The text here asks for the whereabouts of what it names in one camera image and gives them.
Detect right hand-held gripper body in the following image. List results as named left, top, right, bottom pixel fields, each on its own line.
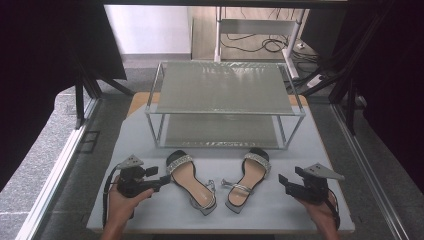
left=286, top=162, right=346, bottom=205

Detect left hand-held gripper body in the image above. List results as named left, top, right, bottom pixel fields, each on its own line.
left=116, top=154, right=161, bottom=198

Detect black sandal with rhinestone strap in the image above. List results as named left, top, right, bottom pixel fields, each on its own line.
left=221, top=147, right=272, bottom=215
left=165, top=149, right=218, bottom=216

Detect two-tier metal shoe rack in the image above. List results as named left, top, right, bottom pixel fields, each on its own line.
left=144, top=60, right=307, bottom=150

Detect person's right hand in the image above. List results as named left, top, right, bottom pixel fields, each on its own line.
left=296, top=191, right=341, bottom=232

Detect person's left hand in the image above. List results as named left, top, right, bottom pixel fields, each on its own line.
left=105, top=176, right=155, bottom=230

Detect wooden table board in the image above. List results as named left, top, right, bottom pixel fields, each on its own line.
left=87, top=91, right=356, bottom=235

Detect black metal stand legs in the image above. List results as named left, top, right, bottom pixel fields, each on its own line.
left=73, top=56, right=135, bottom=131
left=296, top=9, right=384, bottom=137

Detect white power strip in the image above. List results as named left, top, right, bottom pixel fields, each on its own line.
left=306, top=73, right=326, bottom=90

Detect black curtain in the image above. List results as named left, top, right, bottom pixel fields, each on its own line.
left=0, top=0, right=128, bottom=194
left=344, top=0, right=424, bottom=195

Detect white metal stand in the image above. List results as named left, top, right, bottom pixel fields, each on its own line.
left=214, top=6, right=301, bottom=80

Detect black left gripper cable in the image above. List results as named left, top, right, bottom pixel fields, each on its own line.
left=102, top=164, right=122, bottom=228

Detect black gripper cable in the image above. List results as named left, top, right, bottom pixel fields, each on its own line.
left=102, top=164, right=122, bottom=228
left=324, top=188, right=342, bottom=231

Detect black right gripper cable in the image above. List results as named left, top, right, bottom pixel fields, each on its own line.
left=324, top=188, right=342, bottom=231

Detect aluminium frame rail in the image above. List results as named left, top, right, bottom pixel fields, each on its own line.
left=14, top=97, right=102, bottom=240
left=331, top=102, right=410, bottom=240

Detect black floor cables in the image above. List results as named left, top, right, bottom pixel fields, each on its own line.
left=220, top=8, right=323, bottom=64

